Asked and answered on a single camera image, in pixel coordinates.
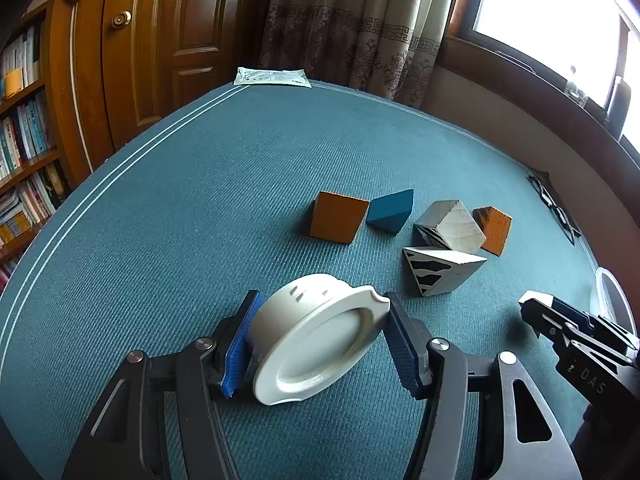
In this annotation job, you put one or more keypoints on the white black-striped triangular block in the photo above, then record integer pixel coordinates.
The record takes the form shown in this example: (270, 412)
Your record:
(450, 272)

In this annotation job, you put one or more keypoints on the wooden bookshelf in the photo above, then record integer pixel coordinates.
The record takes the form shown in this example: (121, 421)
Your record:
(62, 85)

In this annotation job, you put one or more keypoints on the beige patterned curtain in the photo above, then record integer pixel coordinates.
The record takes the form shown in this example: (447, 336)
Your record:
(350, 25)

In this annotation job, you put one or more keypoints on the black eyeglasses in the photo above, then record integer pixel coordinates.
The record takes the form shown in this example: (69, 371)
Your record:
(537, 178)

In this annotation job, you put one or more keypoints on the brown wooden door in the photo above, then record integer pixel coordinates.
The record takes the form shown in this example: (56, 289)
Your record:
(165, 35)

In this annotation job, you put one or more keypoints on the yellow box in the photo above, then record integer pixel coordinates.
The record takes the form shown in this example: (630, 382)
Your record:
(12, 84)

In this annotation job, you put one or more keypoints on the rows of books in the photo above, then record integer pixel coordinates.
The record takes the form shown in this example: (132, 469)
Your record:
(20, 135)

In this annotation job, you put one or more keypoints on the brass door knob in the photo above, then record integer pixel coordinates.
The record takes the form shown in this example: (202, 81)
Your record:
(121, 20)

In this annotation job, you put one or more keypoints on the wooden framed window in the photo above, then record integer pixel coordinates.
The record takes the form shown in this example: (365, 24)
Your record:
(540, 5)

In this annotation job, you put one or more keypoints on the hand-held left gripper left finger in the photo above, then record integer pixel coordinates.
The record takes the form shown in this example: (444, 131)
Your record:
(242, 345)

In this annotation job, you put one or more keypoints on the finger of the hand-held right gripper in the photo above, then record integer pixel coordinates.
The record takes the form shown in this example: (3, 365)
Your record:
(575, 355)
(600, 327)

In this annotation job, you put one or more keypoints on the blue triangular block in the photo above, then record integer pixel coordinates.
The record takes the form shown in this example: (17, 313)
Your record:
(390, 212)

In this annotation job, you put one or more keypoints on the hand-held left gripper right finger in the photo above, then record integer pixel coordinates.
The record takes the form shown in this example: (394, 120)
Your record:
(402, 355)

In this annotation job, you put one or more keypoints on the white round plastic lid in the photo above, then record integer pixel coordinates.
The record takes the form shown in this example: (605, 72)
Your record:
(300, 320)

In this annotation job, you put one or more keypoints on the large orange block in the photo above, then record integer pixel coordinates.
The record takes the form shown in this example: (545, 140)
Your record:
(337, 217)

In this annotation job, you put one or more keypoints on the clear plastic bowl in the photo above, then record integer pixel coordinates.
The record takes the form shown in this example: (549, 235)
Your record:
(598, 285)

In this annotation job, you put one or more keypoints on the light wooden cube block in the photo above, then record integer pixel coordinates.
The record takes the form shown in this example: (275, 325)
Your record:
(460, 227)

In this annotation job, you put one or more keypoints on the small orange black-striped block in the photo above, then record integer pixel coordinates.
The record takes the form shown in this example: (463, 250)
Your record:
(497, 232)

